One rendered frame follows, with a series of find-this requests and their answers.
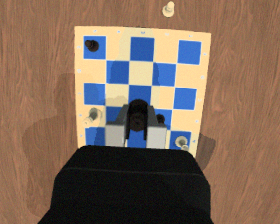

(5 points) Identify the blue and cream chessboard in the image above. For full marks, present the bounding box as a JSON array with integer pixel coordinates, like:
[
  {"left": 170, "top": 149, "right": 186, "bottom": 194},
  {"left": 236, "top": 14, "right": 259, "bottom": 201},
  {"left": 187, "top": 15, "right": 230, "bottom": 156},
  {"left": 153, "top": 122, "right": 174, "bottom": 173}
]
[{"left": 75, "top": 27, "right": 211, "bottom": 158}]

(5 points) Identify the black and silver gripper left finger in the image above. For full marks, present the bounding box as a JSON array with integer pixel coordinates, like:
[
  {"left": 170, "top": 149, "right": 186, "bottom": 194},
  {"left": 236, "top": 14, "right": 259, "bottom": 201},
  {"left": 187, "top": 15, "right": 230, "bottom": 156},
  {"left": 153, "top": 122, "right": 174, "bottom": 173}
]
[{"left": 105, "top": 104, "right": 132, "bottom": 147}]

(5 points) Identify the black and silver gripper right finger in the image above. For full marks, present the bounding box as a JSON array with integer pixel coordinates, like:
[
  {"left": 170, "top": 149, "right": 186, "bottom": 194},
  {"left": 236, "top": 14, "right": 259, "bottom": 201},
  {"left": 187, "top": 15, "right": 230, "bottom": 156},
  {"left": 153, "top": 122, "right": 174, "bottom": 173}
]
[{"left": 144, "top": 105, "right": 167, "bottom": 149}]

